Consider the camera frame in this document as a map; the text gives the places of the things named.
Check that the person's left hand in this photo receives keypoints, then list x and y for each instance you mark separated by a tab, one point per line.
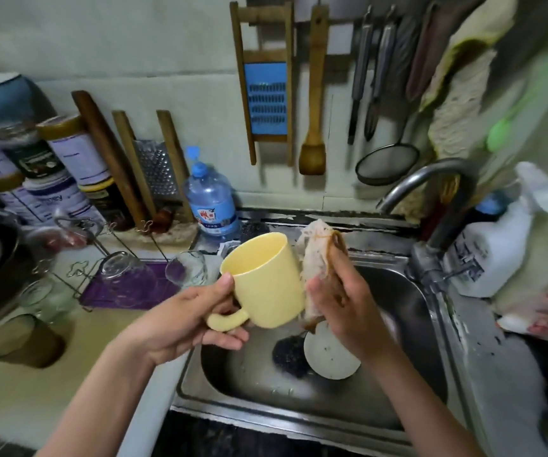
174	323

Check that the person's right hand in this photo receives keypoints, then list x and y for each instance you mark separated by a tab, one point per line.
350	309

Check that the beige dish cloth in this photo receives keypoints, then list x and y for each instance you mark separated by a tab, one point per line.
314	257

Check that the yellow mug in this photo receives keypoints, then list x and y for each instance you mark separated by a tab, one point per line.
269	280

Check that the small clear glass cup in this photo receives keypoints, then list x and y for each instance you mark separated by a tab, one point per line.
46	300

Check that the brown amber glass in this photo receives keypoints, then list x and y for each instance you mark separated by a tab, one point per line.
22	340

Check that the person's left forearm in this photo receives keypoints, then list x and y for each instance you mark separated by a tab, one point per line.
98	404

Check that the person's right forearm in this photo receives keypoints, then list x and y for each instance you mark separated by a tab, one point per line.
421	409

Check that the white plate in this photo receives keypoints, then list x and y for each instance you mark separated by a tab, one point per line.
329	357

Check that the purple plastic tray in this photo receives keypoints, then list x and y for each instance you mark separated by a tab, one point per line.
131	292

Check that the stainless steel sink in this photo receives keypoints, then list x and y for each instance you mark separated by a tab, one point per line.
417	357

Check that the dark scouring pad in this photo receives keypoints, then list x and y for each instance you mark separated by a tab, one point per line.
255	229

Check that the small blue water bottle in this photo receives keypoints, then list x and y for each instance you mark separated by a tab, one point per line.
212	200

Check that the mesh strainer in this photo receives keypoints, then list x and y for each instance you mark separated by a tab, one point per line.
386	164

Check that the white spray bottle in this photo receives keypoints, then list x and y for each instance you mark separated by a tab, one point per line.
488	252

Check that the plastic bag with red contents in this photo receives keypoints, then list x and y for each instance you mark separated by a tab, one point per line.
50	238

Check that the metal faucet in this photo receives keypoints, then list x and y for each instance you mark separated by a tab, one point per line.
426	176

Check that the wooden framed metal grater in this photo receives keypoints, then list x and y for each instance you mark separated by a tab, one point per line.
155	166

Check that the wooden rolling pin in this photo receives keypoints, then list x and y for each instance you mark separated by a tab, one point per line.
112	162

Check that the blue capped bottle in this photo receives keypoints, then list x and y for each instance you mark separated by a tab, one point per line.
491	204

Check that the pink and white plastic bag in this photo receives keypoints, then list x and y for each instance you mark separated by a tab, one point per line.
540	314

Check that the wooden spatula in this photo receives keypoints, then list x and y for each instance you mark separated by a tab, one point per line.
314	109

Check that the stack of labelled tin cans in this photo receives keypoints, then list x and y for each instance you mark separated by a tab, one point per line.
36	166

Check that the wooden slicer with blue blade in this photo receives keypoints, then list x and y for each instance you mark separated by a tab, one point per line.
266	95

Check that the metal peeler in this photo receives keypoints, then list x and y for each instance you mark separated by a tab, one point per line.
380	66
360	71

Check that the hanging loofah sponge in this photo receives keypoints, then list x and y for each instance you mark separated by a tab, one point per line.
464	90

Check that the blue enamel bowl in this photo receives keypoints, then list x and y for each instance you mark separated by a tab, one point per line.
3	100

